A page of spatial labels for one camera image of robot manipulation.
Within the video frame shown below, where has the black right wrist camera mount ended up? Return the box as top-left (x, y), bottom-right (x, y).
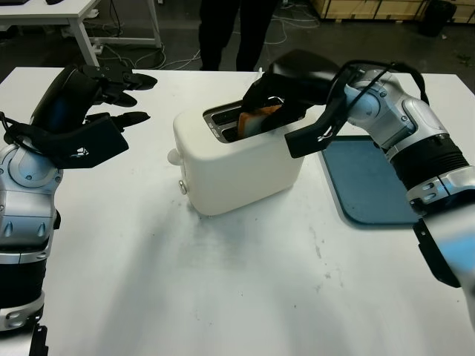
top-left (284, 94), bottom-right (352, 159)

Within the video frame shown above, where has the black bin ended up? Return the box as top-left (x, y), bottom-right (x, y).
top-left (419, 0), bottom-right (458, 37)

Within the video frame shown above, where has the blue plastic tray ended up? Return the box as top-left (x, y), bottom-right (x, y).
top-left (321, 135), bottom-right (422, 226)

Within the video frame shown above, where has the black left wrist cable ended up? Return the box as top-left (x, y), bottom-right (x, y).
top-left (0, 111), bottom-right (23, 149)

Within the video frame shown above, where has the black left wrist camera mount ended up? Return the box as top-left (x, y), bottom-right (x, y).
top-left (7, 113), bottom-right (130, 170)

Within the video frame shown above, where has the grey floor cable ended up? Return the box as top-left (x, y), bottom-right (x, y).
top-left (103, 46), bottom-right (203, 70)

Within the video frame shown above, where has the person in dark trousers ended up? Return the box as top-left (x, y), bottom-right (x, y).
top-left (198, 0), bottom-right (279, 71)

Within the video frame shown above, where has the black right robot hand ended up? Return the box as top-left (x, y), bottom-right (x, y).
top-left (240, 50), bottom-right (342, 134)

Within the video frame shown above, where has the white floor cable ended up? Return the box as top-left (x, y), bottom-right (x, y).
top-left (265, 10), bottom-right (320, 45)

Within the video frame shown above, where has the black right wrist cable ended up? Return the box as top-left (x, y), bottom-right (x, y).
top-left (326, 59), bottom-right (431, 142)

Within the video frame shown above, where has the toast slice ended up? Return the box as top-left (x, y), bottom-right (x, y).
top-left (237, 105), bottom-right (283, 141)

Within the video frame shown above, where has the white toaster lever knob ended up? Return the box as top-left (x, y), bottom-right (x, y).
top-left (166, 148), bottom-right (185, 166)

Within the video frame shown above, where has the wooden crate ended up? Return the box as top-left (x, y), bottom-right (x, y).
top-left (313, 0), bottom-right (431, 22)

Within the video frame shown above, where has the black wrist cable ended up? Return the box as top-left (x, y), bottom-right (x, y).
top-left (326, 59), bottom-right (431, 142)
top-left (0, 111), bottom-right (23, 149)

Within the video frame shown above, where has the white two-slot toaster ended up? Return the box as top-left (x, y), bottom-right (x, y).
top-left (172, 96), bottom-right (316, 217)

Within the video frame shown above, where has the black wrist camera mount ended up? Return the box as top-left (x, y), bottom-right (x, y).
top-left (7, 113), bottom-right (130, 170)
top-left (284, 94), bottom-right (352, 159)

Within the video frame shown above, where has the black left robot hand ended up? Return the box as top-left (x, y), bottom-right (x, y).
top-left (31, 63), bottom-right (159, 136)

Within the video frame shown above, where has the white desk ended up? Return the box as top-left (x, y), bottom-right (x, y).
top-left (0, 0), bottom-right (164, 67)

